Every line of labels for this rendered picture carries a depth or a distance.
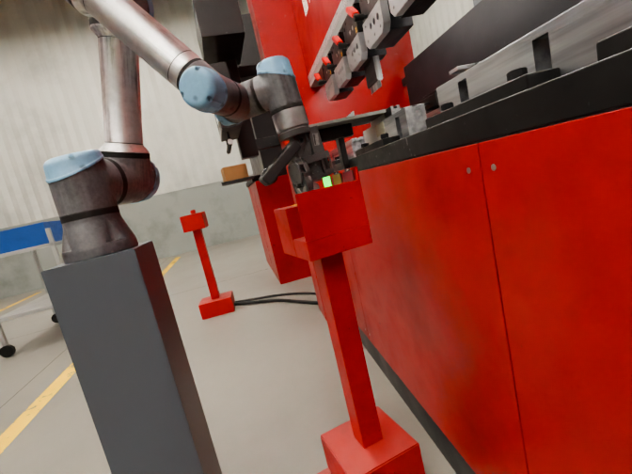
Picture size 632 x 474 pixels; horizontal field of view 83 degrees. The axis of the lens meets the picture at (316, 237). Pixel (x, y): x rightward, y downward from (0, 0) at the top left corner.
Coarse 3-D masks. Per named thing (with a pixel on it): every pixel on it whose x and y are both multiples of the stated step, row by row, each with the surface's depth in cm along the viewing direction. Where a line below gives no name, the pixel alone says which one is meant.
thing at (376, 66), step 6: (372, 60) 116; (378, 60) 116; (366, 66) 122; (372, 66) 117; (378, 66) 116; (366, 72) 124; (372, 72) 118; (378, 72) 116; (366, 78) 125; (372, 78) 119; (378, 78) 116; (372, 84) 121; (378, 84) 118; (372, 90) 124
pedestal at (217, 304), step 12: (192, 216) 265; (204, 216) 276; (192, 228) 266; (204, 228) 267; (204, 240) 280; (204, 252) 276; (204, 264) 277; (216, 288) 281; (204, 300) 283; (216, 300) 275; (228, 300) 276; (204, 312) 274; (216, 312) 276; (228, 312) 277
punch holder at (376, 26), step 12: (360, 0) 106; (372, 0) 98; (384, 0) 94; (372, 12) 99; (384, 12) 94; (372, 24) 101; (384, 24) 95; (396, 24) 96; (408, 24) 96; (372, 36) 103; (384, 36) 100; (396, 36) 102; (372, 48) 108
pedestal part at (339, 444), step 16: (384, 416) 105; (336, 432) 103; (352, 432) 102; (384, 432) 99; (400, 432) 97; (336, 448) 97; (352, 448) 96; (368, 448) 94; (384, 448) 93; (400, 448) 92; (416, 448) 92; (336, 464) 95; (352, 464) 90; (368, 464) 89; (384, 464) 88; (400, 464) 90; (416, 464) 92
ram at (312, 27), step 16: (320, 0) 144; (336, 0) 127; (352, 0) 113; (304, 16) 175; (320, 16) 150; (304, 32) 183; (320, 32) 155; (336, 32) 135; (304, 48) 191; (320, 64) 168
